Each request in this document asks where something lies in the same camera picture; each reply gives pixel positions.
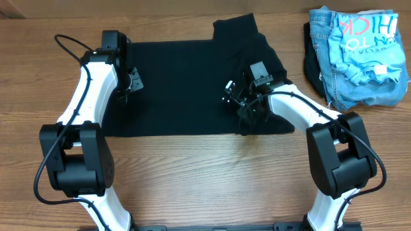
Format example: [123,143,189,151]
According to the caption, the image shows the black t-shirt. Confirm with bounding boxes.
[102,14,287,137]

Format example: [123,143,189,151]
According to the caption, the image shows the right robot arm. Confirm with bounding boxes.
[222,62,377,230]

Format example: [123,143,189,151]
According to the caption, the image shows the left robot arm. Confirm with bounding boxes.
[33,30,143,230]

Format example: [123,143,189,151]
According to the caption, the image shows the black folded garment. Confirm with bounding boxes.
[303,22,326,98]

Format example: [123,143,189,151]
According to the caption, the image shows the light blue printed t-shirt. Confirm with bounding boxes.
[328,13,405,85]

